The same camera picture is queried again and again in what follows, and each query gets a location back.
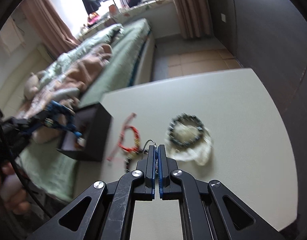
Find multicolour bead bracelet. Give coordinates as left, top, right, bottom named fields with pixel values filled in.
left=124, top=147, right=148, bottom=173

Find red string gold charm bracelet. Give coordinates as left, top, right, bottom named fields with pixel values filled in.
left=106, top=112, right=141, bottom=162

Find dark stone bead bracelet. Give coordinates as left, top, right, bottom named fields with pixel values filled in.
left=168, top=113, right=206, bottom=151

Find thin silver bangle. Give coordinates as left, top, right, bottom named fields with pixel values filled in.
left=142, top=139, right=157, bottom=153

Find black jewelry box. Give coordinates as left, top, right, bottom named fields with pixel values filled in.
left=57, top=102, right=112, bottom=162

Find person's left hand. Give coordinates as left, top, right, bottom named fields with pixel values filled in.
left=0, top=163, right=30, bottom=215

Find pink fleece blanket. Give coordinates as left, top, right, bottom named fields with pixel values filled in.
left=16, top=43, right=113, bottom=136

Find beige plush toy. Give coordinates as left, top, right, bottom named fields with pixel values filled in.
left=23, top=70, right=47, bottom=100

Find bed with green sheet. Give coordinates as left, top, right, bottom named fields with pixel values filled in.
left=16, top=19, right=150, bottom=203

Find white organza pouch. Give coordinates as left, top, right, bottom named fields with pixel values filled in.
left=165, top=124, right=213, bottom=166

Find pink curtain left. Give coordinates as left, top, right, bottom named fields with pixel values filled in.
left=20, top=0, right=80, bottom=58

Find pink curtain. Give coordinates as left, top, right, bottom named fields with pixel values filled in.
left=20, top=0, right=80, bottom=58
left=173, top=0, right=213, bottom=40

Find light green quilt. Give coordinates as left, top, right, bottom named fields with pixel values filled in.
left=39, top=24, right=124, bottom=90

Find orange cup on sill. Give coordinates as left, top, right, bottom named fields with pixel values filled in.
left=109, top=4, right=119, bottom=16

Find flattened cardboard on floor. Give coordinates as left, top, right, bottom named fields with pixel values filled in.
left=167, top=49, right=242, bottom=78

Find floral window seat cushion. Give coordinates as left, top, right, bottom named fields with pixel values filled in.
left=78, top=0, right=179, bottom=41

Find pink curtain right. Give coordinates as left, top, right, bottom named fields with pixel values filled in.
left=173, top=0, right=213, bottom=40

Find pink towel on wall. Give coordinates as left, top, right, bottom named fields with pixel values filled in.
left=0, top=17, right=26, bottom=55

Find white wall socket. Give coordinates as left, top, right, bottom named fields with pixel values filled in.
left=221, top=14, right=226, bottom=23

